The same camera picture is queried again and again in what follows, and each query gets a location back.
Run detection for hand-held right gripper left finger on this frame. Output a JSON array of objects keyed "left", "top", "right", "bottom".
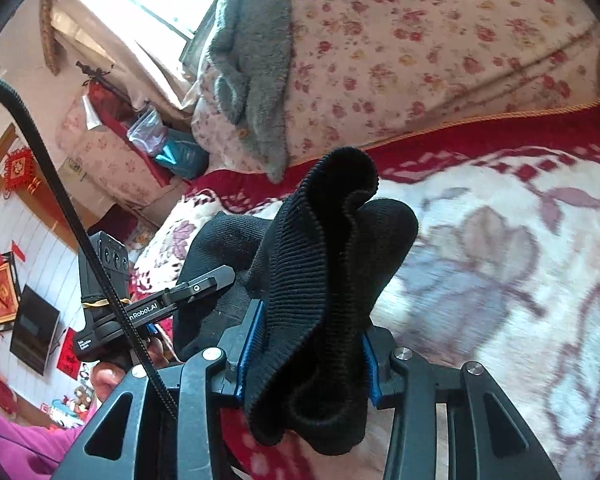
[{"left": 55, "top": 301, "right": 267, "bottom": 480}]

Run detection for black braided cable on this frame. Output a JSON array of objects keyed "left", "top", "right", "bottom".
[{"left": 0, "top": 75, "right": 178, "bottom": 423}]

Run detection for black pants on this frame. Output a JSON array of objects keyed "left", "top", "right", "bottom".
[{"left": 172, "top": 147, "right": 421, "bottom": 456}]

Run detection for clear plastic bag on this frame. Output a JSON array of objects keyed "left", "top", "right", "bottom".
[{"left": 127, "top": 109, "right": 172, "bottom": 157}]

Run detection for red and white plush blanket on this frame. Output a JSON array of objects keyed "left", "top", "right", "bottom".
[{"left": 130, "top": 95, "right": 600, "bottom": 480}]

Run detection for grey fleece garment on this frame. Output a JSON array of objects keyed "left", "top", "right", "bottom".
[{"left": 207, "top": 0, "right": 296, "bottom": 183}]

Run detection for person's left hand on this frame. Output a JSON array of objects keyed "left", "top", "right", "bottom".
[{"left": 91, "top": 332, "right": 170, "bottom": 403}]

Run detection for blue plastic bag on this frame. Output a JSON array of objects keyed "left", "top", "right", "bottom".
[{"left": 154, "top": 129, "right": 210, "bottom": 180}]

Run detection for white curtain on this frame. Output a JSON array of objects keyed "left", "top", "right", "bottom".
[{"left": 52, "top": 0, "right": 198, "bottom": 113}]

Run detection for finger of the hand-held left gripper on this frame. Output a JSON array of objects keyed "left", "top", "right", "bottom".
[{"left": 166, "top": 266, "right": 236, "bottom": 313}]

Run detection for cream floral quilt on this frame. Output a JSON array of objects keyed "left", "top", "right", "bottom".
[{"left": 190, "top": 0, "right": 600, "bottom": 171}]

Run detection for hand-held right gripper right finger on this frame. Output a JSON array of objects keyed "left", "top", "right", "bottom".
[{"left": 361, "top": 326, "right": 563, "bottom": 480}]

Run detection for red knot wall decoration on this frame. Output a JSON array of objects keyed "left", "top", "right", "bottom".
[{"left": 4, "top": 147, "right": 42, "bottom": 196}]

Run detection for person's left forearm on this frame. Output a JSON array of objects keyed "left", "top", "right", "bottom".
[{"left": 0, "top": 400, "right": 88, "bottom": 480}]

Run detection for floral covered cabinet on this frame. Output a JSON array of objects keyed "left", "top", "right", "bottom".
[{"left": 57, "top": 105, "right": 186, "bottom": 207}]

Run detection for black wall screen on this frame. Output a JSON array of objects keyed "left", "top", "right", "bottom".
[{"left": 9, "top": 284, "right": 62, "bottom": 377}]

